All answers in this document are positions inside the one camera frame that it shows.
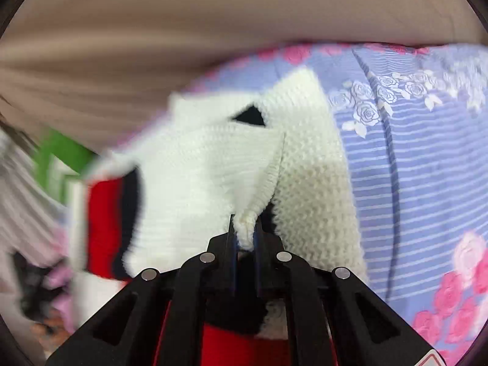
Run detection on white knit sweater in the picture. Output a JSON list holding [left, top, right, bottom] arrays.
[[70, 66, 369, 366]]

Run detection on white satin curtain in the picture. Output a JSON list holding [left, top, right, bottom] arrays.
[[1, 131, 65, 265]]

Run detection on green plush pillow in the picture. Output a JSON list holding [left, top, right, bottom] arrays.
[[34, 129, 96, 205]]

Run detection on floral pink purple bedspread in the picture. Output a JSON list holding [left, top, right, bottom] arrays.
[[191, 43, 487, 365]]

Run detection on beige curtain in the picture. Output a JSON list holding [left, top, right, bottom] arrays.
[[1, 0, 487, 149]]

